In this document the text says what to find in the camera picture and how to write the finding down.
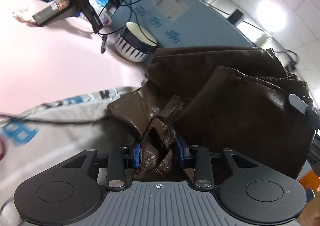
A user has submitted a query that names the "brown leather garment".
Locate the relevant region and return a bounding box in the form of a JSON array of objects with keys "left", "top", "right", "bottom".
[{"left": 107, "top": 46, "right": 315, "bottom": 180}]

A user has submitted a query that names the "orange box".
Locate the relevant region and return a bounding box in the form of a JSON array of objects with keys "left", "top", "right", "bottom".
[{"left": 298, "top": 170, "right": 319, "bottom": 218}]

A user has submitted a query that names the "printed beige bed sheet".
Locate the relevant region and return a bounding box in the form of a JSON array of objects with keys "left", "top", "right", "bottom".
[{"left": 1, "top": 86, "right": 135, "bottom": 225}]

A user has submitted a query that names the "blue white ceramic bowl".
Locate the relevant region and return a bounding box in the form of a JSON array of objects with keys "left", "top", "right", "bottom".
[{"left": 114, "top": 22, "right": 158, "bottom": 63}]

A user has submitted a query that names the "light blue flat box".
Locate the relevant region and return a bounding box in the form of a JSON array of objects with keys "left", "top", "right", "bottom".
[{"left": 111, "top": 0, "right": 254, "bottom": 48}]

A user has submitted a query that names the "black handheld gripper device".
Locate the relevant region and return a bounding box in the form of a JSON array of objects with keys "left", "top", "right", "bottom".
[{"left": 33, "top": 0, "right": 103, "bottom": 34}]

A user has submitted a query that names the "black cable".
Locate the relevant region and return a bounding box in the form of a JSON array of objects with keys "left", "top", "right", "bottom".
[{"left": 97, "top": 0, "right": 163, "bottom": 47}]

